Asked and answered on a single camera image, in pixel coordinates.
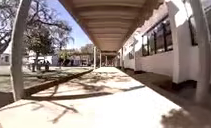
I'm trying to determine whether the pale concrete walkway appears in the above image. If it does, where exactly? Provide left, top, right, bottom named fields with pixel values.
left=0, top=66, right=191, bottom=128

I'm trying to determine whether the row of white canopy posts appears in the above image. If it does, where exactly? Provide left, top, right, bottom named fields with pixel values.
left=92, top=45, right=125, bottom=70

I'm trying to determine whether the concrete kerb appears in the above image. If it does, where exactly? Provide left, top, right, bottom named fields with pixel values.
left=0, top=68, right=95, bottom=111

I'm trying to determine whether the white building with dark windows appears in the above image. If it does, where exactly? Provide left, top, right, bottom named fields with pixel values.
left=119, top=0, right=211, bottom=87

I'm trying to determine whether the grass lawn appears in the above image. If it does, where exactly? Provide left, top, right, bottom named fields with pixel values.
left=0, top=65, right=93, bottom=94

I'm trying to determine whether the large dark tree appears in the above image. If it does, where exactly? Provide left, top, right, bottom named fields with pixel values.
left=0, top=0, right=24, bottom=76

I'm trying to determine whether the low white building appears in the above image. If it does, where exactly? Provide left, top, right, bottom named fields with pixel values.
left=0, top=49, right=94, bottom=68

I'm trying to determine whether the walkway canopy roof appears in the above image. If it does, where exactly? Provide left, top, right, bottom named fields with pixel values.
left=58, top=0, right=167, bottom=54

